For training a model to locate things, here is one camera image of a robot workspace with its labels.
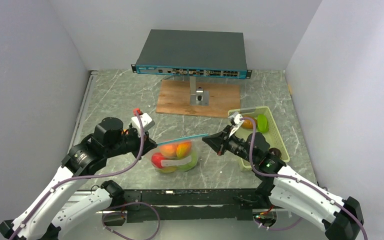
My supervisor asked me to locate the pale green perforated basket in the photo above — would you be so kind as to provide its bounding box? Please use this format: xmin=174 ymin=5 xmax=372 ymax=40
xmin=227 ymin=106 xmax=290 ymax=172

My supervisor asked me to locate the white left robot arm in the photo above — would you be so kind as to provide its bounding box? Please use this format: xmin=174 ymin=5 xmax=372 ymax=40
xmin=0 ymin=112 xmax=157 ymax=240

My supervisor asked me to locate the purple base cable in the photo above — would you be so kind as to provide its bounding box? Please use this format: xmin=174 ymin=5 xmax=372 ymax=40
xmin=101 ymin=200 xmax=161 ymax=240

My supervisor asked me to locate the yellow star fruit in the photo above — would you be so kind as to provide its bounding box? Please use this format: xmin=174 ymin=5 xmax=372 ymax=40
xmin=157 ymin=166 xmax=178 ymax=174

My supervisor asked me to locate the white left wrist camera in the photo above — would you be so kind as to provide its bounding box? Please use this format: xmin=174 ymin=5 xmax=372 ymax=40
xmin=130 ymin=108 xmax=155 ymax=136

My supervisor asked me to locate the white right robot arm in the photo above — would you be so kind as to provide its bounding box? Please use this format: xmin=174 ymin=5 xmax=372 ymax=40
xmin=202 ymin=125 xmax=364 ymax=240

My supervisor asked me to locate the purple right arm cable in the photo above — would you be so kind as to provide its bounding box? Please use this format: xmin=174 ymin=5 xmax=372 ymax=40
xmin=239 ymin=115 xmax=369 ymax=240

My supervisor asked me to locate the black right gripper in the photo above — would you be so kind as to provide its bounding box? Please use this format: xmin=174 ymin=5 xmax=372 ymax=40
xmin=203 ymin=124 xmax=257 ymax=164

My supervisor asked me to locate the pale green cabbage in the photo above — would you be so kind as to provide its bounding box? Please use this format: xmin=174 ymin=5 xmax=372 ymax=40
xmin=177 ymin=152 xmax=198 ymax=172

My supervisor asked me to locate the red wrinkled fruit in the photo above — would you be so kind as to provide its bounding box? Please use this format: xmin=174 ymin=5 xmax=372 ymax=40
xmin=151 ymin=152 xmax=167 ymax=169

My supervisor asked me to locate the silver metal stand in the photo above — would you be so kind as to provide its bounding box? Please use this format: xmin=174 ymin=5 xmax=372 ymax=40
xmin=189 ymin=76 xmax=210 ymax=106

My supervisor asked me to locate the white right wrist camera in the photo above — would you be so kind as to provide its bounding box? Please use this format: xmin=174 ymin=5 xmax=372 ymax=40
xmin=227 ymin=111 xmax=244 ymax=137

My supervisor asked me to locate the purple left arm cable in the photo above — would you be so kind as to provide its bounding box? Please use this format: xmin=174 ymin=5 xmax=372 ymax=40
xmin=9 ymin=110 xmax=146 ymax=240

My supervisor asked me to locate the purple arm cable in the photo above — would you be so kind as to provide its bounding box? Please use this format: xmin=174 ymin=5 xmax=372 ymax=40
xmin=239 ymin=115 xmax=369 ymax=240
xmin=9 ymin=110 xmax=146 ymax=240

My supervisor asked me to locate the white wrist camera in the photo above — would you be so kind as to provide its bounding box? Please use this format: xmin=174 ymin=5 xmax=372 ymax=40
xmin=130 ymin=108 xmax=155 ymax=136
xmin=227 ymin=111 xmax=244 ymax=137

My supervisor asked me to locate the blue grey network switch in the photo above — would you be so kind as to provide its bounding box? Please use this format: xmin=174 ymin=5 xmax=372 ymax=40
xmin=131 ymin=29 xmax=252 ymax=79

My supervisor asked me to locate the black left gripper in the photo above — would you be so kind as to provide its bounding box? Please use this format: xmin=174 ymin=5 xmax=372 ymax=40
xmin=105 ymin=124 xmax=157 ymax=160

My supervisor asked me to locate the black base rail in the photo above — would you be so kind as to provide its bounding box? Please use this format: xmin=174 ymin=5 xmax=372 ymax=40
xmin=103 ymin=188 xmax=329 ymax=227

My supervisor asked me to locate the orange yellow mango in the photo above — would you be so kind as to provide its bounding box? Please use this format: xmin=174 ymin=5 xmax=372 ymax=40
xmin=176 ymin=141 xmax=192 ymax=159

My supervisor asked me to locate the brown potato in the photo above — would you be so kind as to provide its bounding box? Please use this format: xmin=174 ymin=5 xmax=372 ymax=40
xmin=241 ymin=117 xmax=257 ymax=129

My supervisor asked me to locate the brown wooden board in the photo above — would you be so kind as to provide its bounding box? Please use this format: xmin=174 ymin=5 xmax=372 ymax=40
xmin=156 ymin=79 xmax=241 ymax=118

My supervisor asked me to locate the clear zip top bag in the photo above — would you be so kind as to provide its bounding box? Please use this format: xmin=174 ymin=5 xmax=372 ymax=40
xmin=145 ymin=133 xmax=208 ymax=174

